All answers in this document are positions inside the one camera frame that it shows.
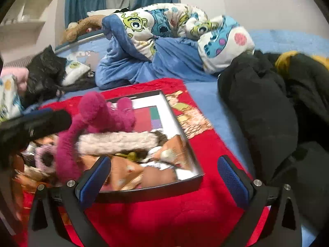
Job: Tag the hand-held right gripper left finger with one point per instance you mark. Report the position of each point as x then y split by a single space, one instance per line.
95 182

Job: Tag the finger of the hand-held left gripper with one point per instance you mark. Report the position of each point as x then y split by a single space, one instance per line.
48 123
38 111

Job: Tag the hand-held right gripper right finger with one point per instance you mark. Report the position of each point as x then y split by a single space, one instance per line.
234 182

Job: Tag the orange triangular snack packet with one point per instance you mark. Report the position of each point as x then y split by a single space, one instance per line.
169 151
126 172

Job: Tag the fluffy white hair claw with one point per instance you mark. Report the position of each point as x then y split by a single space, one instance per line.
115 142

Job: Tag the green brown hair clip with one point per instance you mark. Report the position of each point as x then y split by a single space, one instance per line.
131 155

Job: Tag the pink plush toy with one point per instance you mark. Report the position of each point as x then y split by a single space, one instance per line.
95 113

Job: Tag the black cardboard box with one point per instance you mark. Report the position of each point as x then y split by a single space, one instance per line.
154 194

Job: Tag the large cartoon print pillow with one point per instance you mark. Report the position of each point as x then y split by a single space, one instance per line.
9 97

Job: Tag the lilac scrunchie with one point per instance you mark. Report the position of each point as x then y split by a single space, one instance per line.
45 157

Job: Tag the shiny black puffer jacket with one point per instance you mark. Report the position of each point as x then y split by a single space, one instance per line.
43 74

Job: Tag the black garment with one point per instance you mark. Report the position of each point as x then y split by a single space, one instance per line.
79 85

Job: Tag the small cartoon print pillow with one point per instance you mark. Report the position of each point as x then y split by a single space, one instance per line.
75 69

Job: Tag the black coat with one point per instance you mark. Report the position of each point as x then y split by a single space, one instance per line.
270 121

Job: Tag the red embroidered blanket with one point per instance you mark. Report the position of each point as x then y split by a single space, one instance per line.
167 218

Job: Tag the red printed booklet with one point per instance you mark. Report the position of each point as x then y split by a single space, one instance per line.
144 118

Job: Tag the brown teddy bear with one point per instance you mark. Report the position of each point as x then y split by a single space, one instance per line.
82 27

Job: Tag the white cushion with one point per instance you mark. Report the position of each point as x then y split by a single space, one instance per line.
100 12

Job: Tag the blue cartoon print quilt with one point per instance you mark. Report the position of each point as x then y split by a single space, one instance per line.
164 56

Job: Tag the yellow garment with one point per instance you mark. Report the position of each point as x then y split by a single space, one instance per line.
285 59

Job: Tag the blue bed sheet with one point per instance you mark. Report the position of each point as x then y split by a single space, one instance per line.
282 38

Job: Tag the bed frame rail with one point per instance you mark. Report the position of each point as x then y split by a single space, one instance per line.
77 40

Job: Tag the white wall shelf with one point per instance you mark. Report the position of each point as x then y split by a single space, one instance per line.
28 12

